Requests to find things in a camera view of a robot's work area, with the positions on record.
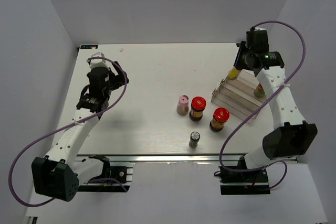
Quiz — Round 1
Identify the yellow oil bottle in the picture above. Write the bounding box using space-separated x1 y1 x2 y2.
227 67 241 80

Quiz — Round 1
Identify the green herb spice jar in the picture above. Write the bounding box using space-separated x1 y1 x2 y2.
254 83 265 98

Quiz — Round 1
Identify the red lid sauce jar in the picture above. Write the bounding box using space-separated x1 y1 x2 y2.
209 107 230 132
189 97 206 122

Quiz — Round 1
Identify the pink lid spice shaker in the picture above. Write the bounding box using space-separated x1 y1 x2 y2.
176 95 189 116

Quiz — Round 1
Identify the black lid pepper shaker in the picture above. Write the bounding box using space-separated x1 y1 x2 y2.
188 131 201 148

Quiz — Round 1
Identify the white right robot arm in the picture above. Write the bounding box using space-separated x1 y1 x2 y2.
235 30 318 182

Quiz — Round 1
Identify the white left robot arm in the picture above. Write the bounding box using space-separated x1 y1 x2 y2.
31 66 129 201

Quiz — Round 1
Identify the clear tiered acrylic rack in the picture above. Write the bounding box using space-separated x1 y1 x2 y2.
211 70 266 121

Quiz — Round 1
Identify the blue corner label sticker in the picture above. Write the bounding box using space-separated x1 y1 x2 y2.
79 45 98 50

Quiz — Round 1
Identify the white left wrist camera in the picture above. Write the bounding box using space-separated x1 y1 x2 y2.
87 52 108 70

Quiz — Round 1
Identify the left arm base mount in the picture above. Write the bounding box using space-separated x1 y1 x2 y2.
78 155 132 193

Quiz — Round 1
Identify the aluminium rail front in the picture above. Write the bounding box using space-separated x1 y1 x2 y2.
76 153 299 164

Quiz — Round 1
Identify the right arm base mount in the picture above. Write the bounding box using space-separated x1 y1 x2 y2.
214 167 270 196

